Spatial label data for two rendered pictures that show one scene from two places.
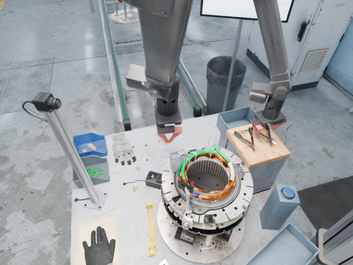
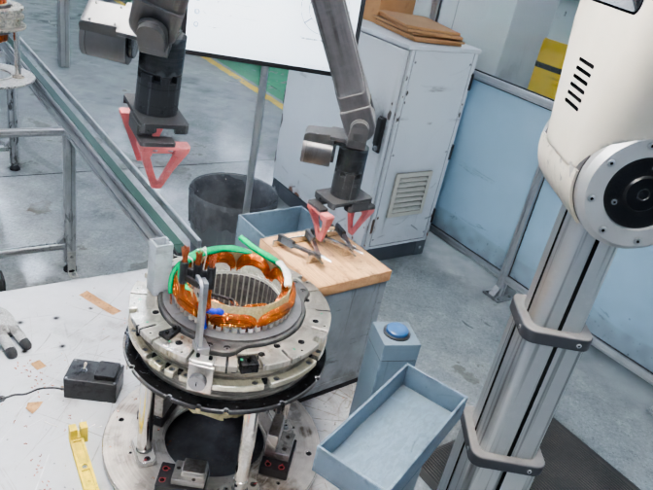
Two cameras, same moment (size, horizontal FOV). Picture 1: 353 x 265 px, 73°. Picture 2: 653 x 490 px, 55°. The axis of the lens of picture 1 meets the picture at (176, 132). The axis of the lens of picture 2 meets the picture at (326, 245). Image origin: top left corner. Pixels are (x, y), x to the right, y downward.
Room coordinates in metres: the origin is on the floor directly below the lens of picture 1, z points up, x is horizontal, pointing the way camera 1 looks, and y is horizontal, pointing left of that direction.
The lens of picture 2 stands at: (-0.37, 0.12, 1.67)
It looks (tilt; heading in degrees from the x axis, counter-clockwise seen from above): 27 degrees down; 336
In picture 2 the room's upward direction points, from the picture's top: 11 degrees clockwise
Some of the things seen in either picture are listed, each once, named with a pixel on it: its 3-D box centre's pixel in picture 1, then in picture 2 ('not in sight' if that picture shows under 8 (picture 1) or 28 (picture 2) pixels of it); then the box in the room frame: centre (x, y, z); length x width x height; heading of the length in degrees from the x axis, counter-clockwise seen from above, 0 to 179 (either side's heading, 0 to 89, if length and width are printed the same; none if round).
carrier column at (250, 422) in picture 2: (209, 235); (246, 445); (0.33, -0.13, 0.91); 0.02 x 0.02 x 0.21
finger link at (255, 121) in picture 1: (260, 125); (327, 219); (0.68, -0.34, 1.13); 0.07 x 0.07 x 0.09; 19
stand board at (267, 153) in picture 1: (256, 142); (325, 259); (0.66, -0.34, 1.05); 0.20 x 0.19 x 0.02; 18
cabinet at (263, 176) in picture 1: (249, 162); (312, 317); (0.66, -0.34, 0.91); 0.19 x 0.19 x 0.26; 18
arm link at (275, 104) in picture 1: (274, 99); (349, 156); (0.69, -0.36, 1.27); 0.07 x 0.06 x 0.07; 69
